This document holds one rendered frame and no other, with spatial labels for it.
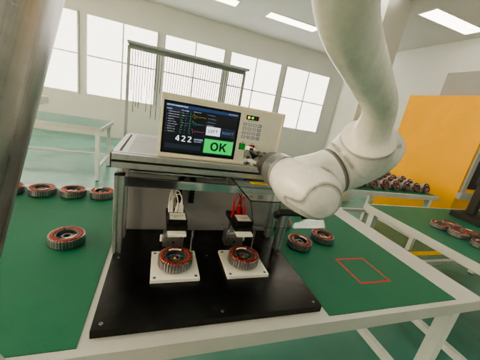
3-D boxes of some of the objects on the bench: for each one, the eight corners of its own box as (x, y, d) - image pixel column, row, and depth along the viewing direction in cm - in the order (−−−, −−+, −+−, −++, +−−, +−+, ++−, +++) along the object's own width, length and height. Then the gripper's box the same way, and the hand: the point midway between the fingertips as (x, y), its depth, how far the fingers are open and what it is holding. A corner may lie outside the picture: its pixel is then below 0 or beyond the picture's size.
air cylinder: (241, 246, 102) (243, 234, 101) (224, 246, 100) (226, 233, 98) (238, 239, 107) (240, 228, 105) (221, 239, 104) (223, 228, 103)
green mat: (456, 299, 96) (456, 299, 96) (329, 316, 76) (329, 315, 76) (318, 203, 181) (318, 203, 181) (241, 198, 161) (241, 198, 161)
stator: (262, 269, 87) (264, 261, 86) (233, 273, 83) (235, 263, 82) (250, 251, 97) (251, 243, 96) (223, 253, 93) (225, 244, 92)
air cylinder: (182, 246, 94) (184, 233, 93) (162, 246, 92) (163, 233, 90) (181, 239, 99) (183, 227, 97) (162, 239, 96) (163, 227, 95)
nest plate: (199, 281, 78) (200, 277, 78) (149, 283, 73) (149, 280, 73) (193, 253, 91) (194, 250, 91) (151, 253, 87) (151, 251, 86)
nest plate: (268, 276, 86) (268, 273, 86) (227, 279, 81) (228, 276, 81) (253, 251, 99) (254, 249, 99) (218, 252, 94) (218, 250, 94)
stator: (41, 241, 86) (40, 231, 85) (75, 231, 95) (75, 222, 94) (57, 255, 81) (56, 245, 80) (91, 242, 90) (91, 233, 89)
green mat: (76, 348, 54) (76, 348, 54) (-437, 415, 34) (-437, 414, 34) (128, 193, 139) (128, 192, 139) (-9, 185, 119) (-9, 184, 119)
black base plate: (320, 311, 78) (322, 306, 77) (88, 339, 56) (88, 331, 56) (263, 234, 120) (264, 230, 119) (120, 233, 99) (120, 228, 98)
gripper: (249, 181, 61) (226, 158, 83) (295, 185, 65) (261, 162, 87) (255, 151, 59) (230, 136, 81) (301, 158, 63) (266, 141, 85)
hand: (250, 151), depth 81 cm, fingers closed
